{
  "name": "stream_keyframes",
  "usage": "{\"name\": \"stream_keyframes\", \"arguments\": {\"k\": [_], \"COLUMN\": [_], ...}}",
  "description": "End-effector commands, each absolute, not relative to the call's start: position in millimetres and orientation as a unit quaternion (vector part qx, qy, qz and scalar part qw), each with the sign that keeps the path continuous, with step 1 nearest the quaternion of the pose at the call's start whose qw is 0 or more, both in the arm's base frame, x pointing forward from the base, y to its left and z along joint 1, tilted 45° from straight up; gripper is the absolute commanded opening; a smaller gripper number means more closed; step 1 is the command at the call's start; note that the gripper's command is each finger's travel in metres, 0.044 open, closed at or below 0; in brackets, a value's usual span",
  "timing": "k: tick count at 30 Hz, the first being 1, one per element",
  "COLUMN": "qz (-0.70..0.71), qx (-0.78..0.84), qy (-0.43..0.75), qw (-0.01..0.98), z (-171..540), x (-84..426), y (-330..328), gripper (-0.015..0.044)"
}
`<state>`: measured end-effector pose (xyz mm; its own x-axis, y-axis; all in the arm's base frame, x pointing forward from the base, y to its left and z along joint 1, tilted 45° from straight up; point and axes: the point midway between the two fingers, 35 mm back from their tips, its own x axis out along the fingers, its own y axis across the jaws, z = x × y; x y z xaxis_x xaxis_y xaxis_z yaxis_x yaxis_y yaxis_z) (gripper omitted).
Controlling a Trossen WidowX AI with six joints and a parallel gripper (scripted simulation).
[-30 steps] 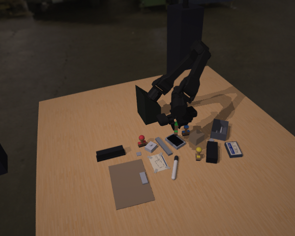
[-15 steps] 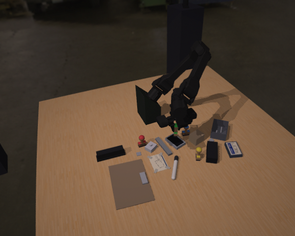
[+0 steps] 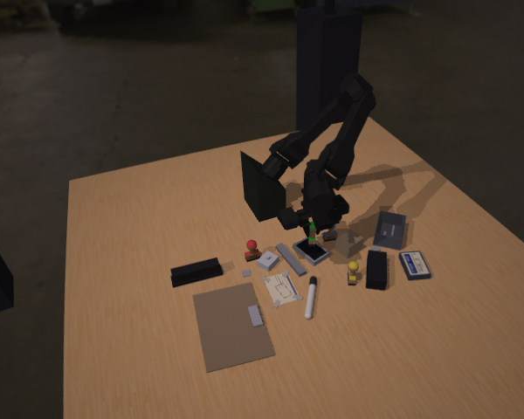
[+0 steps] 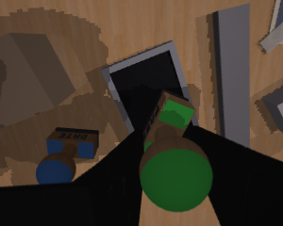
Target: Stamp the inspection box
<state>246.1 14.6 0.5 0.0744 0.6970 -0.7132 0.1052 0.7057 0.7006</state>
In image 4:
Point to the grey flat bar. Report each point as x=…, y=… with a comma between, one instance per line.
x=232, y=65

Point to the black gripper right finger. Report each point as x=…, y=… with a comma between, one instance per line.
x=246, y=187

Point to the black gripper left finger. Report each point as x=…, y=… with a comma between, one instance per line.
x=108, y=194

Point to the blue and brown date stamp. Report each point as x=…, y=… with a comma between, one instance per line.
x=63, y=145

